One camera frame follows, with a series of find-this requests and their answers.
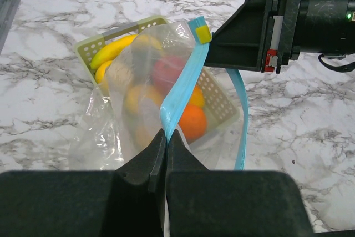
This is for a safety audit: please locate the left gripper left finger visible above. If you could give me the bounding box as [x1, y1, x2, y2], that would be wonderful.
[1, 130, 166, 236]

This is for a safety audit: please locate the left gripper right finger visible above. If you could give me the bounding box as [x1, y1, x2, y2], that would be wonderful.
[166, 132, 314, 236]

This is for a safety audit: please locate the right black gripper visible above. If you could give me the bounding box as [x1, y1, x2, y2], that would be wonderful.
[206, 0, 301, 73]

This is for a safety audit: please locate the red apple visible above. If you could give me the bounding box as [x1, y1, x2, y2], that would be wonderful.
[151, 57, 186, 95]

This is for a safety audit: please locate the clear zip top bag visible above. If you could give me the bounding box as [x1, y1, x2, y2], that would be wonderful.
[68, 16, 250, 237]

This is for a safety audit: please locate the pale green plastic basket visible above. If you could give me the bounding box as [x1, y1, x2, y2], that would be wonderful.
[74, 15, 240, 133]

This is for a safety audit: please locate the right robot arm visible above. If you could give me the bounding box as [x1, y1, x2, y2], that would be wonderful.
[205, 0, 354, 73]

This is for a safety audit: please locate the yellow orange mango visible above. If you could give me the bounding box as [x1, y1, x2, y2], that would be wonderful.
[189, 85, 205, 108]

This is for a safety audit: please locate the orange tangerine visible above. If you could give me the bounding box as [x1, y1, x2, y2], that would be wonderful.
[178, 104, 208, 143]

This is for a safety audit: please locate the yellow lemon lower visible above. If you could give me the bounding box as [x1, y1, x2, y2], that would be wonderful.
[122, 84, 164, 119]

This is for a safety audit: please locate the yellow lemon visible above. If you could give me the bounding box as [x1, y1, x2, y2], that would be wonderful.
[95, 60, 113, 94]
[122, 84, 164, 119]

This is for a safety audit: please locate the yellow lemon upper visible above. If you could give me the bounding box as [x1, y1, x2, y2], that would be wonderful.
[95, 60, 113, 94]

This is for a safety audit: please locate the yellow banana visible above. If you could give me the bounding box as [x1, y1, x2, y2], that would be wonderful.
[90, 34, 138, 70]

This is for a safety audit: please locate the left aluminium side rail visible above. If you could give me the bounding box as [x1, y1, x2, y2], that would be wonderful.
[0, 0, 32, 52]

